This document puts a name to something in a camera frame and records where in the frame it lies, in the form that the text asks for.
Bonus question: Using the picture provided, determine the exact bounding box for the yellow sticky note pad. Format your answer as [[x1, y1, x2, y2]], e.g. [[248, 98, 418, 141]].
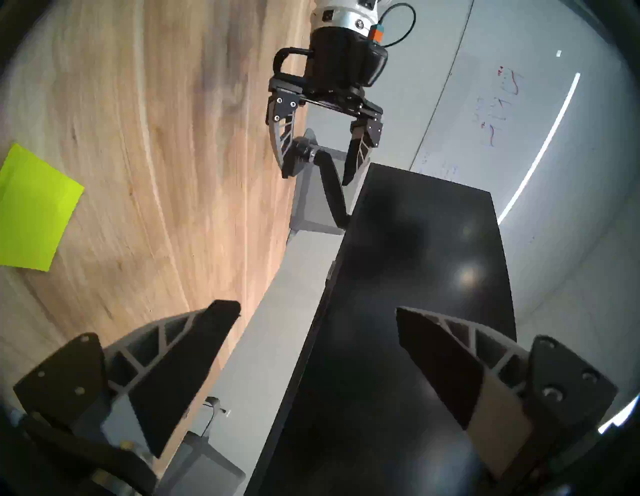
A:
[[0, 143, 86, 272]]

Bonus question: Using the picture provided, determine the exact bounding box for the curved black computer monitor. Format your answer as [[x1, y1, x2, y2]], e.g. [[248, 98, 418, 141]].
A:
[[244, 162, 518, 496]]

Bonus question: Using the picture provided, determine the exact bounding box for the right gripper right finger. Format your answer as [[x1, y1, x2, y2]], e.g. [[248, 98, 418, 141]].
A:
[[395, 305, 619, 482]]

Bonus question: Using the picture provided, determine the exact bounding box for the scribbled wall whiteboard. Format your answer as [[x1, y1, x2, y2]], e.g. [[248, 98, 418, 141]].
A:
[[410, 0, 616, 241]]

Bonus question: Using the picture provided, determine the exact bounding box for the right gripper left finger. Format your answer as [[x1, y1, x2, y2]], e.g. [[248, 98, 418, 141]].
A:
[[12, 300, 242, 459]]

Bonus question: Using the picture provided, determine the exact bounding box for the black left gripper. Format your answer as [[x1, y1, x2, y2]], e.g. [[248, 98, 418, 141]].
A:
[[265, 26, 390, 187]]

